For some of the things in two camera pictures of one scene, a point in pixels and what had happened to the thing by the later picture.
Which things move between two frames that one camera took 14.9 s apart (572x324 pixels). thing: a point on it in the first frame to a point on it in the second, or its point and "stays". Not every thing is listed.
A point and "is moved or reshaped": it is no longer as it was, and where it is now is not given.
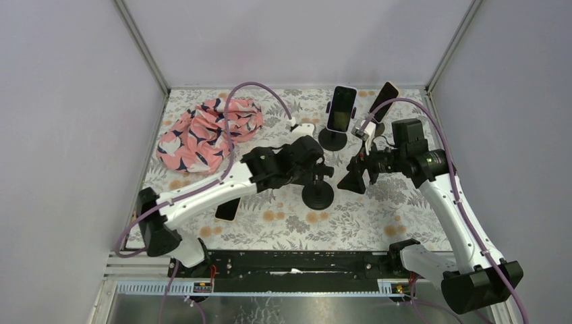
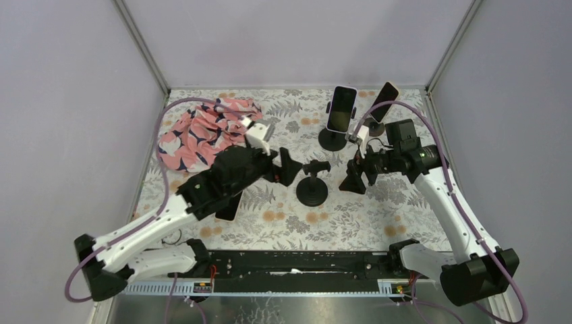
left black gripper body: [319, 165] to [277, 165]
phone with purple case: [341, 109] stays
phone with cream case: [228, 211] stays
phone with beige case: [388, 92] stays
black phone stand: [319, 194] is moved or reshaped
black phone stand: [333, 140] stays
